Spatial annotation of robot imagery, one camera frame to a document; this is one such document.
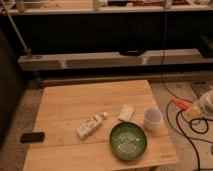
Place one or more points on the grey metal shelf beam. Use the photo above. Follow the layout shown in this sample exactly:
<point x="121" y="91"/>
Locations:
<point x="110" y="59"/>

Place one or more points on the small white box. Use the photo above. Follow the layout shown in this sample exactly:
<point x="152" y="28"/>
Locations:
<point x="126" y="113"/>

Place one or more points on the diagonal metal pole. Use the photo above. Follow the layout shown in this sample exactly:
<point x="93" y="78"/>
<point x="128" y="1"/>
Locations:
<point x="26" y="50"/>

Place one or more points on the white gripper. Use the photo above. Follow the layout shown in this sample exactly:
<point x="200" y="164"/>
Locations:
<point x="205" y="104"/>

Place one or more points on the upper wooden shelf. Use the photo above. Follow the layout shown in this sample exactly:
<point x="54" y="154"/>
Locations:
<point x="40" y="7"/>

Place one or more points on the green ceramic bowl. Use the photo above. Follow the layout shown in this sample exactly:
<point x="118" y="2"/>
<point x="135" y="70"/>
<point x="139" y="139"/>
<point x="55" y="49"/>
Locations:
<point x="128" y="141"/>

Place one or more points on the black smartphone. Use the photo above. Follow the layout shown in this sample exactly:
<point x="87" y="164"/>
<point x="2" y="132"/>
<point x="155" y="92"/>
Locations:
<point x="34" y="137"/>

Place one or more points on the white ceramic cup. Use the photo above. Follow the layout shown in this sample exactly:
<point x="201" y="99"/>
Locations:
<point x="152" y="118"/>

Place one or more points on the white milk carton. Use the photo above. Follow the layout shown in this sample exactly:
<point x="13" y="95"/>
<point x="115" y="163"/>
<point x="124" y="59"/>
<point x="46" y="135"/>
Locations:
<point x="91" y="125"/>

